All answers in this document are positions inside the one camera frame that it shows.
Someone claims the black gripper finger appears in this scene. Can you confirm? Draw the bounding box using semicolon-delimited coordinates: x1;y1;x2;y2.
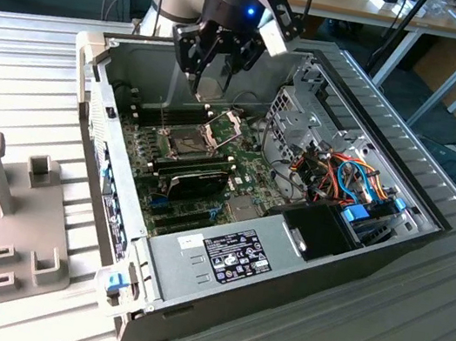
162;22;213;97
219;32;268;96

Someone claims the silver CPU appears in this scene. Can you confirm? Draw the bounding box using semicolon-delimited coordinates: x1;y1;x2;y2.
193;73;230;108

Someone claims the thin metal locking lever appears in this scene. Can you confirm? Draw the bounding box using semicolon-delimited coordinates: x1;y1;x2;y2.
155;95;174;133

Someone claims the metal socket cover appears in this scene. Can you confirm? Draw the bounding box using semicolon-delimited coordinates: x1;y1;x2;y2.
198;105;249;156

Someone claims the CPU socket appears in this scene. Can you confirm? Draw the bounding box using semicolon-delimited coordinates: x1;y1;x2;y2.
159;120;218;167

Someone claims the metal drive cage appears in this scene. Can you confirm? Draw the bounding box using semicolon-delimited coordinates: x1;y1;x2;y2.
258;81;348;172

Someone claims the green motherboard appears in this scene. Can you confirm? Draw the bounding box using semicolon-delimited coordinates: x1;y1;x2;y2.
98;88;308;261

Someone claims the green RAM stick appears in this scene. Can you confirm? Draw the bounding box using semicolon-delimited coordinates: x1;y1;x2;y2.
153;148;231;184

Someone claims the light wooden desk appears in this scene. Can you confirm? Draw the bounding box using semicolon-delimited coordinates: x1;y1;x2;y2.
0;0;456;104

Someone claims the black graphics card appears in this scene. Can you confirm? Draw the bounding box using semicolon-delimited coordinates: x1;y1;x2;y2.
151;157;231;211

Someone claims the small white box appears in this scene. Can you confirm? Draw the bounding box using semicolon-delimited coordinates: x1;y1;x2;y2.
366;0;400;11

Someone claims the silver chipset heat sink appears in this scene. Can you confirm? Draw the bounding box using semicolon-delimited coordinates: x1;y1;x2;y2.
223;193;263;226

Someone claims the black expansion slot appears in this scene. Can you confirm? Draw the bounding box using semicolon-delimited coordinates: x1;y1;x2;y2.
151;199;212;231
153;209;214;242

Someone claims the black slanted pole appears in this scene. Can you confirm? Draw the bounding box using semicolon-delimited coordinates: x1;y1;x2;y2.
365;0;432;79

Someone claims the blue disk carrier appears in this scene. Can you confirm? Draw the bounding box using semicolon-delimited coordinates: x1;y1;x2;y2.
335;189;408;254

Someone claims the grey power supply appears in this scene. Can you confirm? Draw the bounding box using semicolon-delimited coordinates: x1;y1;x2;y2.
137;191;318;329

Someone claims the open black PC case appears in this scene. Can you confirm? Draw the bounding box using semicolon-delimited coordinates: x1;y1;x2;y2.
23;6;456;341

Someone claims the blue case latch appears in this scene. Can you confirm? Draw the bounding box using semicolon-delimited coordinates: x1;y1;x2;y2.
103;271;129;297

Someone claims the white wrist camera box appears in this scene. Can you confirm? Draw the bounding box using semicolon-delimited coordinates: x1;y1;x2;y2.
255;17;293;60

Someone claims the blue wire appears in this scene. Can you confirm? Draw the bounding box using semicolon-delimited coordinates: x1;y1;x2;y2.
332;156;383;206

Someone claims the orange wire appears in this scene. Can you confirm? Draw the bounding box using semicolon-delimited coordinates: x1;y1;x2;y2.
319;150;395;208

